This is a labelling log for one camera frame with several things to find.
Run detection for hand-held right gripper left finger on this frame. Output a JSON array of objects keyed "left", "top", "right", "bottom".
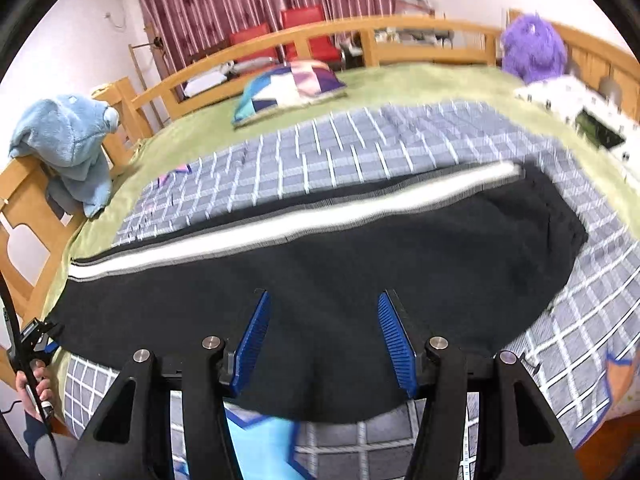
[{"left": 65, "top": 289, "right": 271, "bottom": 480}]

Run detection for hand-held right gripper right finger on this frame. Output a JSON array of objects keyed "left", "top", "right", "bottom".
[{"left": 378, "top": 289, "right": 586, "bottom": 480}]

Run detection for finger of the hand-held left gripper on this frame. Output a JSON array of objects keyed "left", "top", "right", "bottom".
[{"left": 30, "top": 321, "right": 65, "bottom": 353}]

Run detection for black pants with white stripe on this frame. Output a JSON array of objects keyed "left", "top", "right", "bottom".
[{"left": 50, "top": 160, "right": 589, "bottom": 424}]

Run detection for person's left forearm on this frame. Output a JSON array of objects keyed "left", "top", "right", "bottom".
[{"left": 22, "top": 410, "right": 83, "bottom": 480}]

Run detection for person's left hand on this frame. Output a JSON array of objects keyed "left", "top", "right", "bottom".
[{"left": 14, "top": 359, "right": 53, "bottom": 423}]

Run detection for light blue towel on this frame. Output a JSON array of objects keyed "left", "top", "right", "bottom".
[{"left": 8, "top": 93, "right": 121, "bottom": 219}]

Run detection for grey plaid blanket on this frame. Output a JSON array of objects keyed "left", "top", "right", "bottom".
[{"left": 62, "top": 100, "right": 640, "bottom": 480}]

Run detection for green bed sheet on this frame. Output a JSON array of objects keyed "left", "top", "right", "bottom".
[{"left": 40, "top": 62, "right": 640, "bottom": 426}]

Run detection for colourful geometric pillow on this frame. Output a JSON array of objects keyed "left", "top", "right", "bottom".
[{"left": 231, "top": 59, "right": 349, "bottom": 129}]

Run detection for white pillow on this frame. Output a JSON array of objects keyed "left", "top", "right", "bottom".
[{"left": 182, "top": 69, "right": 229, "bottom": 99}]

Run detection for wooden rack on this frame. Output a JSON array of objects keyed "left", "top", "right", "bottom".
[{"left": 128, "top": 22, "right": 172, "bottom": 127}]

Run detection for white patterned cloth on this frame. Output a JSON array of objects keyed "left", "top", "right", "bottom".
[{"left": 514, "top": 74, "right": 640, "bottom": 173}]

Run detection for red chair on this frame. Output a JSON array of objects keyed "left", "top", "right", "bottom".
[
  {"left": 279, "top": 4, "right": 337, "bottom": 64},
  {"left": 228, "top": 22, "right": 279, "bottom": 64}
]

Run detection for purple plush toy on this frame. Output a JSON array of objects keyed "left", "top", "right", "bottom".
[{"left": 501, "top": 12, "right": 569, "bottom": 84}]

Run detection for cluttered desk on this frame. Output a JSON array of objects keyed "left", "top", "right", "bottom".
[{"left": 345, "top": 0, "right": 502, "bottom": 68}]

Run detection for maroon striped curtain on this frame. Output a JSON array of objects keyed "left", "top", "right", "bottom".
[{"left": 129, "top": 0, "right": 401, "bottom": 79}]

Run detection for black cable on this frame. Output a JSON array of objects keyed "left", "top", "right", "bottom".
[{"left": 0, "top": 267, "right": 66, "bottom": 478}]

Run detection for wooden bed frame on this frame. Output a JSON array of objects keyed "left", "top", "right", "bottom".
[{"left": 0, "top": 14, "right": 640, "bottom": 361}]

